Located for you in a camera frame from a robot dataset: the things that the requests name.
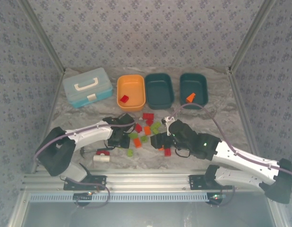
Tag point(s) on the green square lego brick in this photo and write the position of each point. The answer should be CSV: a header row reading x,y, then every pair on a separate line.
x,y
154,130

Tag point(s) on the green long lego brick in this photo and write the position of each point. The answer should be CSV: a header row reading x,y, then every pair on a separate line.
x,y
156,124
133,135

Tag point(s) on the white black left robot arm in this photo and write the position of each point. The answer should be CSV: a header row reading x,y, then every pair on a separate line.
x,y
89,136

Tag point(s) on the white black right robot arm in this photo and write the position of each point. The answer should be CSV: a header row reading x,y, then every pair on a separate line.
x,y
240,156

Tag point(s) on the red long lego brick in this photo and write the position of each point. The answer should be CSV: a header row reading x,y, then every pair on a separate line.
x,y
148,116

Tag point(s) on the small hammer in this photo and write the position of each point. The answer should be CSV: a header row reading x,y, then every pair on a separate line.
x,y
83,151

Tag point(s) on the teal plastic container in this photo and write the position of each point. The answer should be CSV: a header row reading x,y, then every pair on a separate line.
x,y
159,91
194,85

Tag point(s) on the white case latch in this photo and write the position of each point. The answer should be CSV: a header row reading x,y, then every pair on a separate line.
x,y
91,97

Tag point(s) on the light blue storage case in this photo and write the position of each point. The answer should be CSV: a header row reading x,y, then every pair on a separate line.
x,y
86,94

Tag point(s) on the orange plastic container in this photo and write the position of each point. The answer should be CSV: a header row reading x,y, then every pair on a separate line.
x,y
132,87

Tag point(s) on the controller board with light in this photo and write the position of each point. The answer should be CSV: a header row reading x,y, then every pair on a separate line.
x,y
215,197
83,196

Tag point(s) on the grey metal panel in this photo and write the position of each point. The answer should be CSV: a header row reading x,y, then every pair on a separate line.
x,y
145,215

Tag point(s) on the aluminium frame rail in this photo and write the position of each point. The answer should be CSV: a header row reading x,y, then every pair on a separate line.
x,y
145,180

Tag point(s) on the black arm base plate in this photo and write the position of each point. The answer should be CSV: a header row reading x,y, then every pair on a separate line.
x,y
195,181
98,182

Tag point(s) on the aluminium table edge post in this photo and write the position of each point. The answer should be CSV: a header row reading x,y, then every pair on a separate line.
x,y
56,97
240,104

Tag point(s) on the aluminium frame post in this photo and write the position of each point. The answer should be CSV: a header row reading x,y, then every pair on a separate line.
x,y
43,35
250,35

